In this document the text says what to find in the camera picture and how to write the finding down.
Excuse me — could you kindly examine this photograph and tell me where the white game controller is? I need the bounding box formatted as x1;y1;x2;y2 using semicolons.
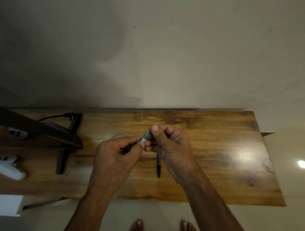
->
0;155;26;181
8;127;29;140

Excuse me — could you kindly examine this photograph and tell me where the black monitor stand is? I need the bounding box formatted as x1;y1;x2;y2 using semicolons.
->
43;113;83;175

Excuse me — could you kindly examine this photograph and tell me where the black power cable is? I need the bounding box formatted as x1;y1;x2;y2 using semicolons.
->
38;113;75;122

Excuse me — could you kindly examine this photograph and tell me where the person's left hand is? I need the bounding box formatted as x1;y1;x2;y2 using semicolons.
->
89;134;146;195

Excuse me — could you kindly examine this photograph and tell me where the person's right foot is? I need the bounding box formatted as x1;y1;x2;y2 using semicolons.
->
180;220;197;231

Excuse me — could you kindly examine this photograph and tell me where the person's foot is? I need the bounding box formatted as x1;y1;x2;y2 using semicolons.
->
130;219;145;231
180;220;197;231

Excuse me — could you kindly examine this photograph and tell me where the person's left foot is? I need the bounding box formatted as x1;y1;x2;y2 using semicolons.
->
130;219;145;231

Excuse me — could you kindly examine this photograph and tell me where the white box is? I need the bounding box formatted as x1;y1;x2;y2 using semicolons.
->
0;195;24;217

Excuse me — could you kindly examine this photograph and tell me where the person's right hand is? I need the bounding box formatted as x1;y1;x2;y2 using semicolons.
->
144;124;203;185

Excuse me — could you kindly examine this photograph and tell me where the dark flat monitor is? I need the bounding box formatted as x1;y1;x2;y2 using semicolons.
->
0;106;83;150

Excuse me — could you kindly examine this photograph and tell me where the person's left forearm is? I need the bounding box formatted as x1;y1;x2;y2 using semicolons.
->
64;188;120;231

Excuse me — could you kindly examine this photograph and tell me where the person's right forearm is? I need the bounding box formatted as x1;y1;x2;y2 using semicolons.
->
177;167;245;231

